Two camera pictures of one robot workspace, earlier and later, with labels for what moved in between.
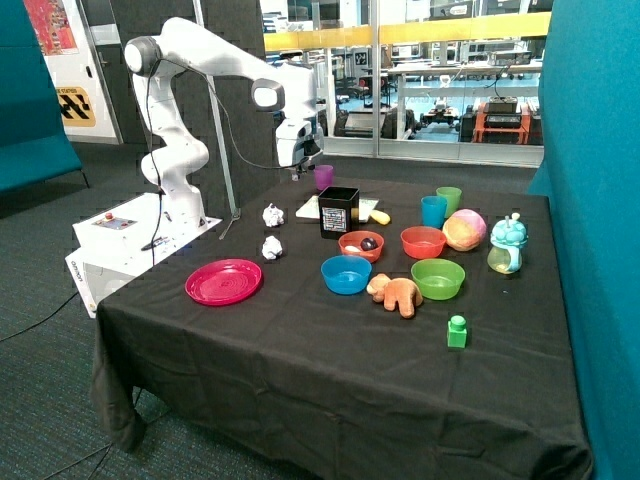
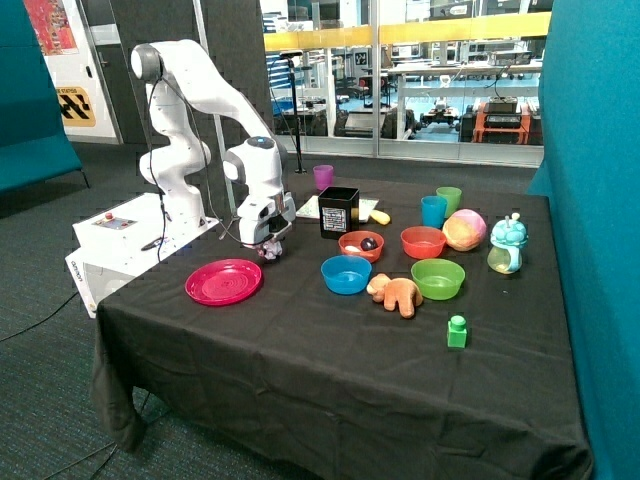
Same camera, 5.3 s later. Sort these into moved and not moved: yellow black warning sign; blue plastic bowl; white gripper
Moved: white gripper
Not moved: yellow black warning sign; blue plastic bowl
